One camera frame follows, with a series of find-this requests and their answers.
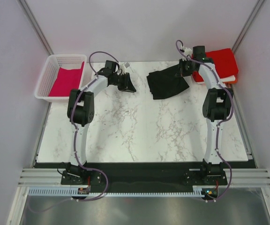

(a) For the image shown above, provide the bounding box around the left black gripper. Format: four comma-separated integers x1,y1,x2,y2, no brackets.
111,73,136,93

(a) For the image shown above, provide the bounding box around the black t shirt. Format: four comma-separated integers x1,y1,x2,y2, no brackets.
147,65,189,100

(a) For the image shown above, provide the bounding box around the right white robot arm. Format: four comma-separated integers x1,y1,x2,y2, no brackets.
176,40,234,185

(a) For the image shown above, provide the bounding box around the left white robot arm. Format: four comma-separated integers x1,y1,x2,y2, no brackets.
61,60,136,185

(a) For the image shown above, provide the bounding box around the red folded t shirt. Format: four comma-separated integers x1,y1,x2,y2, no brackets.
191,48,240,83

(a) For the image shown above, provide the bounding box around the orange folded t shirt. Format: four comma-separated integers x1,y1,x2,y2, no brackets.
224,79,238,84

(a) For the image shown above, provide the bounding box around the pink t shirt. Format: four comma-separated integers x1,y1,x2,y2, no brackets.
49,61,85,97

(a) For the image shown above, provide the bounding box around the white plastic basket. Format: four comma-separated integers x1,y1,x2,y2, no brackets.
34,54,87,102

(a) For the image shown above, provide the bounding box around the right aluminium corner post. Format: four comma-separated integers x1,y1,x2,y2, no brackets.
232,0,266,54

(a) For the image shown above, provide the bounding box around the aluminium corner post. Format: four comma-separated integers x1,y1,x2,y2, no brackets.
232,0,266,54
17,0,54,55

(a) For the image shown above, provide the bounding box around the right aluminium side rail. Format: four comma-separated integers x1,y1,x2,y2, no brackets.
223,93,259,168

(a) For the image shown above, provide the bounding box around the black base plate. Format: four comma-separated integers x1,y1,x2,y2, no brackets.
35,160,261,187

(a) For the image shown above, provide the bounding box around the white slotted cable duct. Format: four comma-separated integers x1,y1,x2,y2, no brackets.
28,187,205,197

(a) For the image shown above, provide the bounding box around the aluminium front frame rail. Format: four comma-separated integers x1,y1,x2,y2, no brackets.
18,168,270,188

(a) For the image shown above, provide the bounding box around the left aluminium corner post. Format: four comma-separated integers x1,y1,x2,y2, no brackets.
17,0,54,55

